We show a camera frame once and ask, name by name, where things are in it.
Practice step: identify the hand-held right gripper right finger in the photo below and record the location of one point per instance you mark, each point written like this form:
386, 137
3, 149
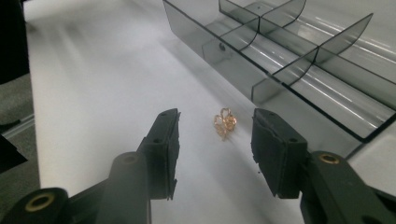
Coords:
277, 155

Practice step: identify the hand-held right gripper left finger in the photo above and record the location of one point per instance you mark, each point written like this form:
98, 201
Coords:
165, 155

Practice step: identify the gold earring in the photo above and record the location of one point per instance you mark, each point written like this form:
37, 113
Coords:
224, 123

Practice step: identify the grey transparent compartment box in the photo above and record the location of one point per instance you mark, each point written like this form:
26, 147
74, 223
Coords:
280, 62

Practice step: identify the white table board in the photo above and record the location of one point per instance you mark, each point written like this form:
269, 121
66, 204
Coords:
109, 93

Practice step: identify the black curtain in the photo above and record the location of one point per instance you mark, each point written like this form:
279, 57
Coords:
12, 37

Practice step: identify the aluminium floor rail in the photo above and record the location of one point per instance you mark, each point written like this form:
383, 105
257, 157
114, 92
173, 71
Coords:
18, 126

